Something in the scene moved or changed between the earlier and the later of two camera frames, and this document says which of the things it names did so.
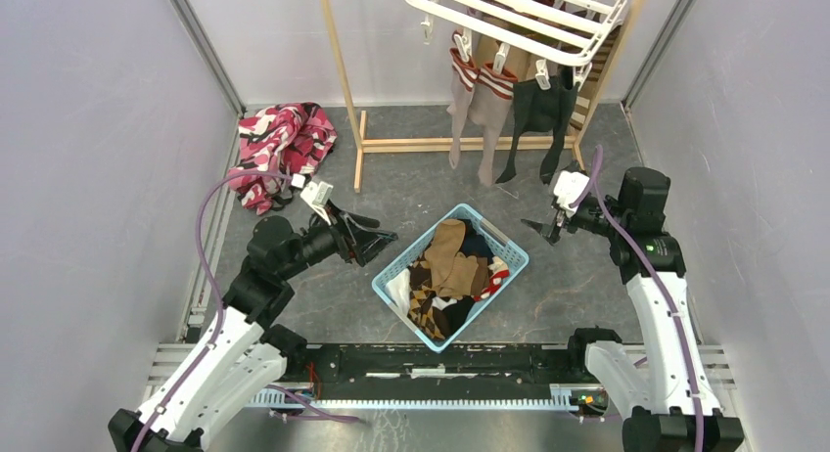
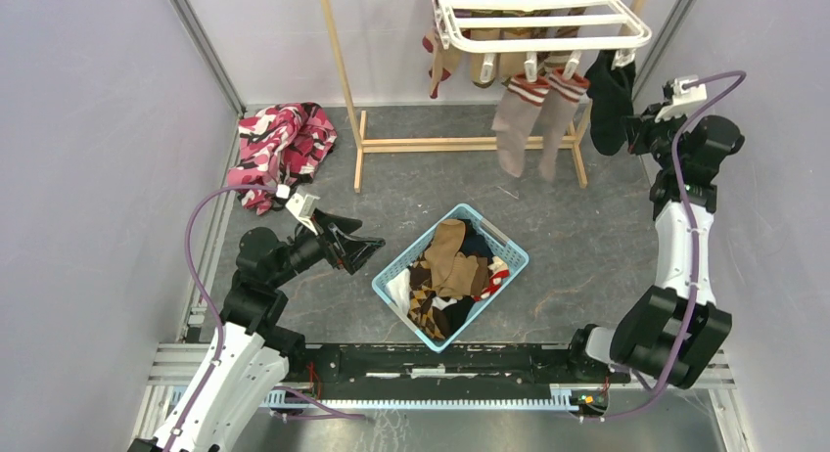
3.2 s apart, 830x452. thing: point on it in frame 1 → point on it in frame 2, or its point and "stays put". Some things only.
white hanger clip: (464, 43) → (530, 66)
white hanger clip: (500, 58) → (571, 66)
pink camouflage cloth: (290, 138) stays put
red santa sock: (498, 269) stays put
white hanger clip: (542, 74) → (623, 58)
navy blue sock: (475, 244) stays put
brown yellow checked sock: (422, 295) stays put
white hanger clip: (427, 30) → (487, 67)
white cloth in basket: (399, 291) stays put
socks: (491, 99) → (564, 97)
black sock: (552, 168) → (611, 97)
